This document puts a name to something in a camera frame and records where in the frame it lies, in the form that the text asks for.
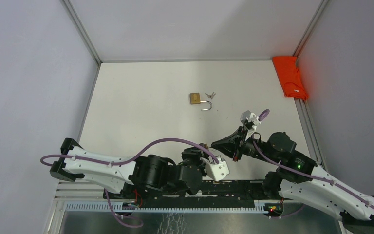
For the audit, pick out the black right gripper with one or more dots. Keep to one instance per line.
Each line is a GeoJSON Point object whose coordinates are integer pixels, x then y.
{"type": "Point", "coordinates": [226, 145]}

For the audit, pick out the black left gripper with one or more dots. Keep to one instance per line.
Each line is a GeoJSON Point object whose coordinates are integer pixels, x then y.
{"type": "Point", "coordinates": [196, 154]}

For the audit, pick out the large brass padlock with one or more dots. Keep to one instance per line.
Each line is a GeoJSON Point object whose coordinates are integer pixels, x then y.
{"type": "Point", "coordinates": [195, 99]}

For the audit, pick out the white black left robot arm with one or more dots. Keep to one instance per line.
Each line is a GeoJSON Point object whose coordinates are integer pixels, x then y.
{"type": "Point", "coordinates": [144, 174]}

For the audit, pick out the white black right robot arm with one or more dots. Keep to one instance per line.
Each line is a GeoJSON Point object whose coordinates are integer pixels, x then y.
{"type": "Point", "coordinates": [301, 179]}

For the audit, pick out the orange folded cloth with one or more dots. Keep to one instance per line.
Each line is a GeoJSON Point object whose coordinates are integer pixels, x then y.
{"type": "Point", "coordinates": [289, 77]}

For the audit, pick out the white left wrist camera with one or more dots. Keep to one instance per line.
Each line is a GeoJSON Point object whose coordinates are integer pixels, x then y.
{"type": "Point", "coordinates": [216, 171]}

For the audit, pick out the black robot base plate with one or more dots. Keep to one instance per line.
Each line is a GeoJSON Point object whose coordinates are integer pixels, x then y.
{"type": "Point", "coordinates": [211, 194]}

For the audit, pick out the aluminium corner frame rail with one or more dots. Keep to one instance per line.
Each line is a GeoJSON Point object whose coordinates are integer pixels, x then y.
{"type": "Point", "coordinates": [310, 28]}

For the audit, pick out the left aluminium frame rail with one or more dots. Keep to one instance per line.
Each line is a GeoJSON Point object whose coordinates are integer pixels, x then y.
{"type": "Point", "coordinates": [81, 30]}

